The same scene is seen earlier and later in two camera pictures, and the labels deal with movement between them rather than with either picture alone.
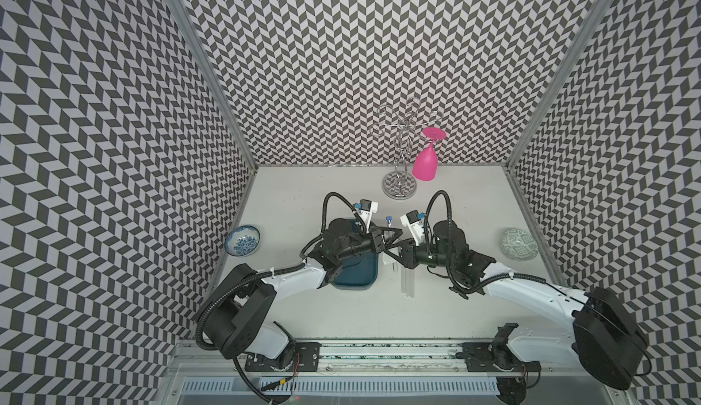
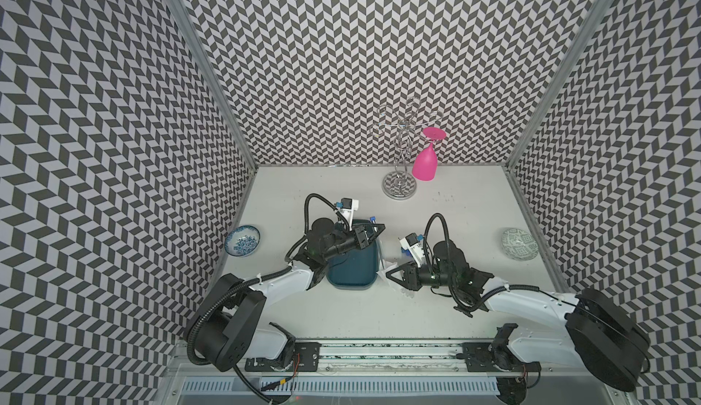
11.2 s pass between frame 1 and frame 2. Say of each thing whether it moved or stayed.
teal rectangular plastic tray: stayed
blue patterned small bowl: stayed
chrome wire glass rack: stayed
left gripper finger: moved
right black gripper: moved
